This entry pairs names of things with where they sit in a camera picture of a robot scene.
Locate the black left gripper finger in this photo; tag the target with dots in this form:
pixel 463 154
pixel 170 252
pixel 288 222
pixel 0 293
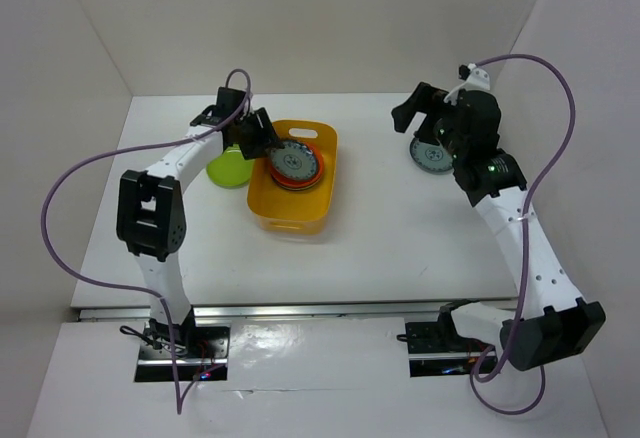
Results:
pixel 264 134
pixel 252 151

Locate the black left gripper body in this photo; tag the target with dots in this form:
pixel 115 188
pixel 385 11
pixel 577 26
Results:
pixel 248 129

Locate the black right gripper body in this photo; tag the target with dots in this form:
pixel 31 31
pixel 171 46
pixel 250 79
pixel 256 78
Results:
pixel 437 127

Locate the orange plate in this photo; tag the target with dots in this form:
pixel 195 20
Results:
pixel 312 170
pixel 289 182

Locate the blue floral plate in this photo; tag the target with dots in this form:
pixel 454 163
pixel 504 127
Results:
pixel 430 158
pixel 292 160

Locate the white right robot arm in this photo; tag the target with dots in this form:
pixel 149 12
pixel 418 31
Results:
pixel 552 320

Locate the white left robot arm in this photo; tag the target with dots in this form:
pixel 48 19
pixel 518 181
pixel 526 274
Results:
pixel 151 218

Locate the green plate near bin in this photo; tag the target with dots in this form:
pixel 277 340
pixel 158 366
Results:
pixel 231 169

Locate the yellow plastic bin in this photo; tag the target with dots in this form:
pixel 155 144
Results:
pixel 303 212

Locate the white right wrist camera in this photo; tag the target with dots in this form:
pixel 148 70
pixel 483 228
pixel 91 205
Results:
pixel 473 78

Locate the aluminium rail front edge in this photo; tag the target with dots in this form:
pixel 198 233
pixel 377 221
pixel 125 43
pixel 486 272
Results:
pixel 277 311

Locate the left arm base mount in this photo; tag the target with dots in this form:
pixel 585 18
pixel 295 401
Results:
pixel 204 358

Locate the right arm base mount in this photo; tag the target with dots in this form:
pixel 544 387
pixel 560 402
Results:
pixel 434 350

